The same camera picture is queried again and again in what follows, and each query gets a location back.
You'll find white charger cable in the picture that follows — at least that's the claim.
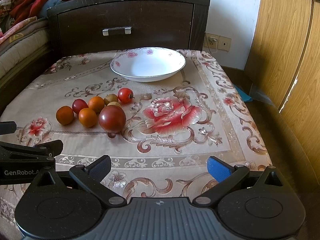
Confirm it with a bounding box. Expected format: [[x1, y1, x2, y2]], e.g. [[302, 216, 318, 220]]
[[206, 36, 219, 54]]

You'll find brown longan back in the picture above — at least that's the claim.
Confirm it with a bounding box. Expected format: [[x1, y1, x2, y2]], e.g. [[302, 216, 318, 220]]
[[104, 94, 118, 106]]

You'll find floral beige tablecloth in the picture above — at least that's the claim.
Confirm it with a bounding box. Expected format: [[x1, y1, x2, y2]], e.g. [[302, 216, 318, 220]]
[[1, 50, 271, 199]]

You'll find brown longan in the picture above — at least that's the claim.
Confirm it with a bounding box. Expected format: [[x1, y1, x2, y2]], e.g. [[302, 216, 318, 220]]
[[104, 94, 118, 106], [107, 101, 121, 107]]

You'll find wall power socket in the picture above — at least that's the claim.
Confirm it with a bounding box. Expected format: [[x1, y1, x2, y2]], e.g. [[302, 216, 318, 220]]
[[204, 33, 232, 51]]

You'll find blue garment on bed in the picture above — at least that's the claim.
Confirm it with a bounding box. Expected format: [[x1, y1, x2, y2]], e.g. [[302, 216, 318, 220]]
[[37, 0, 63, 18]]

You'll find blue item on floor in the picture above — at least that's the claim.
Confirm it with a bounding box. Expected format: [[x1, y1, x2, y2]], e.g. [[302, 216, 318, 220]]
[[234, 85, 253, 102]]

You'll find red cherry tomato with stem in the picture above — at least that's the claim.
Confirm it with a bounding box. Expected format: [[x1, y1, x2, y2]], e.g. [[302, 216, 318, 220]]
[[118, 88, 134, 103]]

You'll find brown longan front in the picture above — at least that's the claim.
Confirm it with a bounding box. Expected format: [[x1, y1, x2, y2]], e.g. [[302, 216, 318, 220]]
[[107, 101, 121, 107]]

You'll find orange tangerine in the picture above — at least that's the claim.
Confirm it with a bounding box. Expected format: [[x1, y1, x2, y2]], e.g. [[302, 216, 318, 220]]
[[56, 106, 74, 126], [88, 96, 105, 114], [78, 108, 97, 128]]

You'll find orange tangerine back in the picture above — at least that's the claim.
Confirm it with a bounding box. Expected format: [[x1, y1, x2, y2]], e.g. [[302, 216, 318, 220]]
[[88, 96, 105, 114]]

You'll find dark wooden nightstand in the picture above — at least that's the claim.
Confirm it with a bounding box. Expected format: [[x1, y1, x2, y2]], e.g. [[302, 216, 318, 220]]
[[47, 0, 210, 56]]

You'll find large dark red tomato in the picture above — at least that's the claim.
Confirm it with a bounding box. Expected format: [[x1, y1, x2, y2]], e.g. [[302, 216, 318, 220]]
[[99, 105, 126, 133]]

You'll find white floral bowl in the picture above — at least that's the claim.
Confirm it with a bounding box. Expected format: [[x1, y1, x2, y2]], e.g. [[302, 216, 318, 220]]
[[110, 47, 186, 82]]

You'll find orange tangerine front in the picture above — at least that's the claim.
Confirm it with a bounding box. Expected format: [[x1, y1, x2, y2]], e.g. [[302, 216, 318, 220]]
[[78, 108, 97, 128]]

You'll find dark red oval tomato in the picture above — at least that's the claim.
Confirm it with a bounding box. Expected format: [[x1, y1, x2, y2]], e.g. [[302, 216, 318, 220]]
[[72, 99, 88, 115]]

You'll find bed mattress with quilts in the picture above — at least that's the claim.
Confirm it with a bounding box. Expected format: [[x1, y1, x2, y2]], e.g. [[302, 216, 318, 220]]
[[1, 0, 48, 77]]

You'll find metal drawer handle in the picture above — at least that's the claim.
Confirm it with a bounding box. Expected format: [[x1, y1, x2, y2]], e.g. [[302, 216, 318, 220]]
[[103, 27, 132, 36]]

